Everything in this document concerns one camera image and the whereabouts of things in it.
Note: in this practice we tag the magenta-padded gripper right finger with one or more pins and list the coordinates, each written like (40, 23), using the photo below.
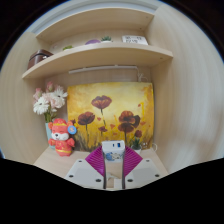
(145, 171)

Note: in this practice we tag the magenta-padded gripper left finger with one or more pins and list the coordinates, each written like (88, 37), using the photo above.
(83, 171)

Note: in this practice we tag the small white charger block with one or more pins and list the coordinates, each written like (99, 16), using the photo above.
(113, 154)

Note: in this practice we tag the tiny potted plant white pot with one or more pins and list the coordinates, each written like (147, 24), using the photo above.
(136, 146)

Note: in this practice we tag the red plush toy figure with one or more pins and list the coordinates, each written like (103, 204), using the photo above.
(62, 140)

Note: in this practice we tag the pale blue vase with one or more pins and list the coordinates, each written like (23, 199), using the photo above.
(48, 133)

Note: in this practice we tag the yellow poppy flower painting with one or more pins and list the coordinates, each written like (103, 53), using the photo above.
(110, 116)

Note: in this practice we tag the pink and white flower bouquet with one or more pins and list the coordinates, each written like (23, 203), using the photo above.
(50, 100)

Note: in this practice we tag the light wooden shelf board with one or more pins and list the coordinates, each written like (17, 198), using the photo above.
(100, 55)

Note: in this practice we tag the brown leather box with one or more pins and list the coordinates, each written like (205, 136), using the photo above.
(38, 57)

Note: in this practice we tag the small potted succulent white pot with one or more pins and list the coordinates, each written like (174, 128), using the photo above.
(67, 47)
(106, 39)

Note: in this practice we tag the round purple number disc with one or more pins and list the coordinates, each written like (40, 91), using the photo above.
(92, 42)

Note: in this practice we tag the white book with black print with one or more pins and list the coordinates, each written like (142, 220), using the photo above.
(134, 40)

